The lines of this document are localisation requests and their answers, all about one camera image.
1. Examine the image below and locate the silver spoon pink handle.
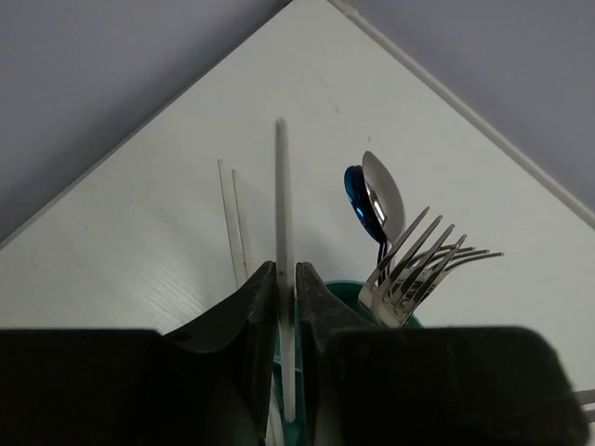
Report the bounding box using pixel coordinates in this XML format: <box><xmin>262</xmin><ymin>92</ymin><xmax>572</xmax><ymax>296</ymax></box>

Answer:
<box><xmin>362</xmin><ymin>151</ymin><xmax>406</xmax><ymax>249</ymax></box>

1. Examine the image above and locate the clear chopstick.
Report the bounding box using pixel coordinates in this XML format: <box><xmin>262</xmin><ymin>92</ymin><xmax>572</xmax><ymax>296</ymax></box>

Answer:
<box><xmin>218</xmin><ymin>159</ymin><xmax>245</xmax><ymax>289</ymax></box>
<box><xmin>275</xmin><ymin>118</ymin><xmax>297</xmax><ymax>423</ymax></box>
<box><xmin>231</xmin><ymin>169</ymin><xmax>254</xmax><ymax>286</ymax></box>

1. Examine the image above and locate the pink handled fork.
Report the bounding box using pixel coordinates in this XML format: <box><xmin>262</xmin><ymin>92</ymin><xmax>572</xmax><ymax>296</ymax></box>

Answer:
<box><xmin>358</xmin><ymin>208</ymin><xmax>468</xmax><ymax>317</ymax></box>

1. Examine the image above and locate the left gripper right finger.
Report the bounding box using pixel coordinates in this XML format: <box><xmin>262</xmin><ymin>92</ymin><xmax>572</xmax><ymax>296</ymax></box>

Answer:
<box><xmin>296</xmin><ymin>262</ymin><xmax>589</xmax><ymax>445</ymax></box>

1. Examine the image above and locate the teal utensil holder cup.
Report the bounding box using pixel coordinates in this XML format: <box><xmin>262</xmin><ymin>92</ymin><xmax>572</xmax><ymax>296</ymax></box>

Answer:
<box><xmin>259</xmin><ymin>278</ymin><xmax>427</xmax><ymax>446</ymax></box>

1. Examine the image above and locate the green handled fork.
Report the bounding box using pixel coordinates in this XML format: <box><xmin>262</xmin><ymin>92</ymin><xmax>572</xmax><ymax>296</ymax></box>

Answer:
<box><xmin>379</xmin><ymin>244</ymin><xmax>504</xmax><ymax>328</ymax></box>

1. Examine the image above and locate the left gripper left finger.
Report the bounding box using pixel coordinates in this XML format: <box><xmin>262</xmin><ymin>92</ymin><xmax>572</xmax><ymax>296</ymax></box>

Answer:
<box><xmin>1</xmin><ymin>261</ymin><xmax>277</xmax><ymax>445</ymax></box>

